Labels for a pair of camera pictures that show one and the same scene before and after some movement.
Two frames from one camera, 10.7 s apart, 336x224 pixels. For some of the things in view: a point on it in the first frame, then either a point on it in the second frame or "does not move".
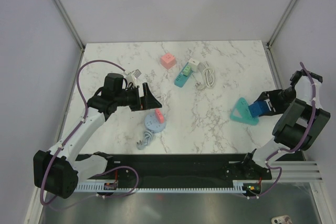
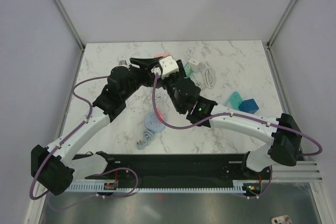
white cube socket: (193, 64) does not move
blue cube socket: (259, 108) -> (248, 106)
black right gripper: (275, 108) -> (180, 75)
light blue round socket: (152, 124) does not move
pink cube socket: (168, 61) -> (161, 55)
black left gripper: (149, 101) -> (145, 64)
